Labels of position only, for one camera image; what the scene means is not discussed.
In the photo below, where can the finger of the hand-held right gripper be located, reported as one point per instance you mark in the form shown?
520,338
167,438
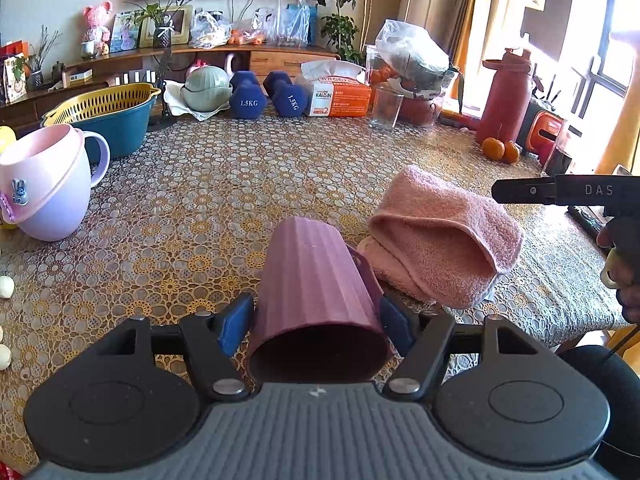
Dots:
525,191

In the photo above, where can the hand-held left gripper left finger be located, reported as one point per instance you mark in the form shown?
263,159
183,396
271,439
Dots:
236,322

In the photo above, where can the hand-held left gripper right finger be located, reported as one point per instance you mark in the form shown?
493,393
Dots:
397,321

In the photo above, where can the purple ribbed cup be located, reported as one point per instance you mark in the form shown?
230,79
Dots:
315,280

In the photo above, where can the pink towel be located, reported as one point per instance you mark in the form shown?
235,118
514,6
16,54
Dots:
440,230

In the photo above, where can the person's right hand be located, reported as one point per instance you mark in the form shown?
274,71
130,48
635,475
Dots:
629,280

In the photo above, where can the orange fruit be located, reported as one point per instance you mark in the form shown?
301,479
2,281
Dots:
493,148
511,153

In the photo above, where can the orange plastic stool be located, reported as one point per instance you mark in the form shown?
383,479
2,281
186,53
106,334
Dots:
542,132

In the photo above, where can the red water bottle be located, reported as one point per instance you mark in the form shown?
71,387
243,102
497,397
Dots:
505,100

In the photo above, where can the clear glass cup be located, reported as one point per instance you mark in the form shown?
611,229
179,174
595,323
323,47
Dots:
386,110

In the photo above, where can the clear plastic bag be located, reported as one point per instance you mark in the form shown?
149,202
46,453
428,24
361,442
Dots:
410,50

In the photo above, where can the beige curtain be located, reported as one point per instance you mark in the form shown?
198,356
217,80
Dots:
450,20

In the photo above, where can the orange white tissue pack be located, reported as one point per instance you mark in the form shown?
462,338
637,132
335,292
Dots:
340,97

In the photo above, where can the blue dumbbell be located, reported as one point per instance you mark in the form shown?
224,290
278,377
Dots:
289,100
246,100

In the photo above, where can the teal plastic basin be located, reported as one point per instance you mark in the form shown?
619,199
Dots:
117,127

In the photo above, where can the white cloth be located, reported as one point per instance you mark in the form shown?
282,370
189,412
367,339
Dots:
175,102

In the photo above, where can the white round ball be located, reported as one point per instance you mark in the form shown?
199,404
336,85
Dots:
6,287
4,357

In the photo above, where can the green ceramic bowl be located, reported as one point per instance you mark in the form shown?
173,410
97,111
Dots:
207,87

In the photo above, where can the tall green houseplant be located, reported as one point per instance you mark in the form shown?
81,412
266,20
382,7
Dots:
340,25

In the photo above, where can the pink kettle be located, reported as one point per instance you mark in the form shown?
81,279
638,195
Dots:
200,67

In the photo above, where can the yellow plastic colander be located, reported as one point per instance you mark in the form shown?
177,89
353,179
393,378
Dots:
95,102

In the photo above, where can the wooden tv cabinet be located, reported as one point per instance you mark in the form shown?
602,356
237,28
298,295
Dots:
280,60

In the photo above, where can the large clear plastic bags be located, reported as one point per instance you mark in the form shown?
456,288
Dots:
287,22

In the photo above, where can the plastic bag with snacks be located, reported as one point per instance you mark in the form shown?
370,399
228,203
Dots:
210,30

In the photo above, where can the small plant in vase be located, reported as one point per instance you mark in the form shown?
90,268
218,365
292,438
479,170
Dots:
162,35

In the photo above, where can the photo card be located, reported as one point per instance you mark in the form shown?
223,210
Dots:
125,32

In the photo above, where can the twig vase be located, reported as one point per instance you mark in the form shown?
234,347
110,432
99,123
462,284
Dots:
37,72

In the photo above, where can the pink bear toy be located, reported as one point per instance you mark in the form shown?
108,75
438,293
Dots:
97,25

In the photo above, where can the printed gift bag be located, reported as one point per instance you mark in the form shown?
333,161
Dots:
14,80

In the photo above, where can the cream picture frame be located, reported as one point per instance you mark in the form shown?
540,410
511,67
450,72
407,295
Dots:
182,27

